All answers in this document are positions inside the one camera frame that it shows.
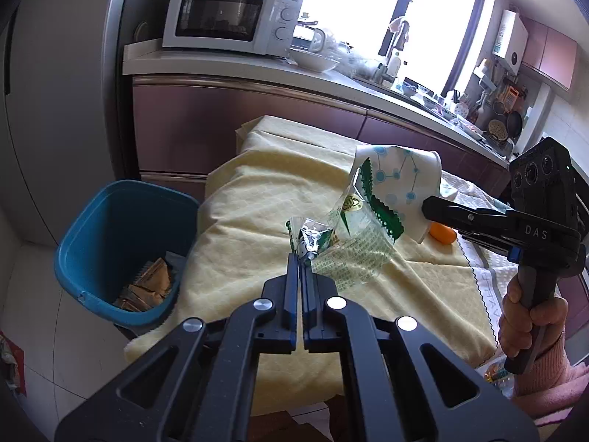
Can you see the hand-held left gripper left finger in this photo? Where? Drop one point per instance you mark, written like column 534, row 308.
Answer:
column 291, row 304

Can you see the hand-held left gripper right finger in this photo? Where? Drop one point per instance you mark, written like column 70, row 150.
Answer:
column 313, row 313

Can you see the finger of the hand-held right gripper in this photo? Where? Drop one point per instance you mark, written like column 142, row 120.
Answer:
column 460, row 216

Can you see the paper cup blue dot print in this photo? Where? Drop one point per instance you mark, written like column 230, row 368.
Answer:
column 405, row 179

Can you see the clear wrapper with green edge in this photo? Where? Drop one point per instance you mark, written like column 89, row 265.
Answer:
column 354, row 248

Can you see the brown foil wrapper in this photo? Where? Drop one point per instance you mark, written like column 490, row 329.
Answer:
column 135, row 301
column 154, row 276

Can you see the blue plastic trash bin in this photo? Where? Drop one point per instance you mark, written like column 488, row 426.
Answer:
column 106, row 221

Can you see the person's right forearm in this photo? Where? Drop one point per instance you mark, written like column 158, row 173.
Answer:
column 543, row 368

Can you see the person's right hand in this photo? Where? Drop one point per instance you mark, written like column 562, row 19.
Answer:
column 550, row 315

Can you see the orange fruit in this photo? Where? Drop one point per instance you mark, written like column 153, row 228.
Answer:
column 441, row 233

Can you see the hanging round strainer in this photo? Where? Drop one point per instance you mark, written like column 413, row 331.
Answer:
column 497, row 130

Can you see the hanging dark frying pan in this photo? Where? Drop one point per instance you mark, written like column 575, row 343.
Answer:
column 515, row 124

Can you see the small blue patterned bowl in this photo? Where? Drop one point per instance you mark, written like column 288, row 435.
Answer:
column 408, row 90
column 448, row 113
column 429, row 100

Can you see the yellow and white patterned cloth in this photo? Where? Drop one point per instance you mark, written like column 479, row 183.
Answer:
column 257, row 202

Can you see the white perforated utensil holder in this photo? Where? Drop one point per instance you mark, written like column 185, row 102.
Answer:
column 462, row 109

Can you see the orange hanging grater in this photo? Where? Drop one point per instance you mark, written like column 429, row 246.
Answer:
column 511, row 97

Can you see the white soap bottle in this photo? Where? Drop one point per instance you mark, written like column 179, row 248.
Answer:
column 392, row 66

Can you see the colourful plastic packet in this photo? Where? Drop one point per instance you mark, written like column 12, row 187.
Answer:
column 497, row 377

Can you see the steel kitchen faucet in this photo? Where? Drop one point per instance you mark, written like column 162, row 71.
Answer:
column 395, row 50

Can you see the crumpled clear plastic bags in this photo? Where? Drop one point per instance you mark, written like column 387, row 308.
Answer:
column 354, row 57

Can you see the cloth draped on faucet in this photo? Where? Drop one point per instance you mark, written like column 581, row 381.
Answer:
column 399, row 24

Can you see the brown kitchen counter cabinet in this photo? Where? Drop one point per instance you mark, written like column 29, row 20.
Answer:
column 207, row 115

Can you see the wide white bowl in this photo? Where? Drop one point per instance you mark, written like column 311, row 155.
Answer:
column 315, row 60

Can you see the large kitchen window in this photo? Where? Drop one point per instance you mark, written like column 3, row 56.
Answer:
column 359, row 9

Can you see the white microwave oven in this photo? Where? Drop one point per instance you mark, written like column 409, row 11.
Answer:
column 276, row 18

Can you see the red paper bag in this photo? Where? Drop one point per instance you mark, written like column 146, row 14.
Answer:
column 11, row 363

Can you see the grey steel refrigerator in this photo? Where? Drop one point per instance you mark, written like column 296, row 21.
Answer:
column 60, row 124

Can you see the pink wall cabinet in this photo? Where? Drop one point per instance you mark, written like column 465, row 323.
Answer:
column 552, row 55

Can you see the white wall water heater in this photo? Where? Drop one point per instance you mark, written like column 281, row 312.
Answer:
column 510, row 39

